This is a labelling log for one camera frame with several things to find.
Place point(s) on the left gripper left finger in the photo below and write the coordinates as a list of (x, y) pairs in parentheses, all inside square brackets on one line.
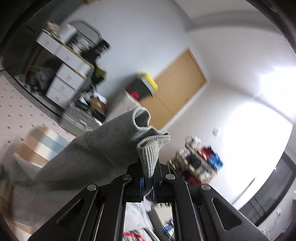
[(95, 213)]

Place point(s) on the grey folding chair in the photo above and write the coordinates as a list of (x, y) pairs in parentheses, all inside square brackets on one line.
[(87, 31)]

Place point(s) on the yellow lidded box stack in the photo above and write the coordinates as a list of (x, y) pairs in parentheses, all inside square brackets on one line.
[(143, 86)]

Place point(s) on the wooden door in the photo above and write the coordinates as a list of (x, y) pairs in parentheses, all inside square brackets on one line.
[(177, 84)]

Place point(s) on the wooden shoe rack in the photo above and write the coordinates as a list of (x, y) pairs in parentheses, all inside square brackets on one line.
[(195, 163)]

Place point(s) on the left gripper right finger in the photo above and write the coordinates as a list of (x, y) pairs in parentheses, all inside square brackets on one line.
[(200, 212)]

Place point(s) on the white wall switch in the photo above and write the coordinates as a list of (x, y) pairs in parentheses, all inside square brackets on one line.
[(215, 132)]

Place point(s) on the plaid bed sheet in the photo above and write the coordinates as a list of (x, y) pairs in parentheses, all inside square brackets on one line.
[(41, 146)]

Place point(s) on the white drawer desk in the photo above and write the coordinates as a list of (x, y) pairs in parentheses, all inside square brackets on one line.
[(71, 76)]

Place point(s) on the grey hoodie with red print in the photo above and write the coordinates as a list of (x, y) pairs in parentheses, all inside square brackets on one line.
[(97, 156)]

